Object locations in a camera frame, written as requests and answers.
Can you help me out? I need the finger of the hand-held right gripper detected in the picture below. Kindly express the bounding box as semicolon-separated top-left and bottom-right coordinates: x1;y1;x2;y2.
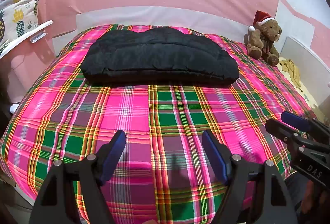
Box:
265;119;314;148
281;111;330;142

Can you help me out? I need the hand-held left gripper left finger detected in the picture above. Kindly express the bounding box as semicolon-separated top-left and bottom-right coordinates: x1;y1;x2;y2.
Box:
29;130;127;224

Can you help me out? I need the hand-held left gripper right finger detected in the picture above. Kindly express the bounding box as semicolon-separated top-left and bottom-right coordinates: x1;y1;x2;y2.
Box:
202;130;299;224

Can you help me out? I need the black puffer jacket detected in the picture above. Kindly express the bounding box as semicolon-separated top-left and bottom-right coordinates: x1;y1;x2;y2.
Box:
79;27;239;85

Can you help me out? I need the yellow crumpled cloth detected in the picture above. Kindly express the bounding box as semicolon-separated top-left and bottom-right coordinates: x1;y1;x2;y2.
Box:
280;59;302;90

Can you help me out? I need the white board panel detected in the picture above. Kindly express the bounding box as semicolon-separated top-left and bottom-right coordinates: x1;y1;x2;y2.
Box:
280;36;330;108

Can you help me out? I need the pink green plaid blanket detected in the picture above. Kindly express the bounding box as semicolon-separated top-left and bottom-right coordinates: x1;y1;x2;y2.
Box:
0;24;320;224

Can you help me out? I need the brown teddy bear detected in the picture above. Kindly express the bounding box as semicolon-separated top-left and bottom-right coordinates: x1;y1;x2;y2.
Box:
244;19;282;67

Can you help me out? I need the red white santa hat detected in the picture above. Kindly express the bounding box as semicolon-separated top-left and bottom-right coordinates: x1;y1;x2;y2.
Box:
248;11;275;32

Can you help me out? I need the white plastic hanger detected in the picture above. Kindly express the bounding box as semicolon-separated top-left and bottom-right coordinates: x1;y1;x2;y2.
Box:
0;20;54;59

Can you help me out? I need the pineapple print cushion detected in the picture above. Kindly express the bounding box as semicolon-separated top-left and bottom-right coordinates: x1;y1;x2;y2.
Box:
0;0;43;57

